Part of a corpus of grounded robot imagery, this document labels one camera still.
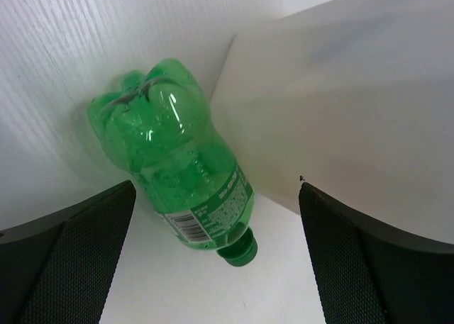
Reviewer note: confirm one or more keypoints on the white octagonal plastic bin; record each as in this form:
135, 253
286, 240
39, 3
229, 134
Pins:
354, 96

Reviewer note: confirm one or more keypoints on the green plastic bottle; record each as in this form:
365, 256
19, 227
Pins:
157, 126

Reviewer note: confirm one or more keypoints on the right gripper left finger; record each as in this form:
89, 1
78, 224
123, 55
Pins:
59, 268

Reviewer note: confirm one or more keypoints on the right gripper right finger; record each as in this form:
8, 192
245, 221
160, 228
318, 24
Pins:
367, 271

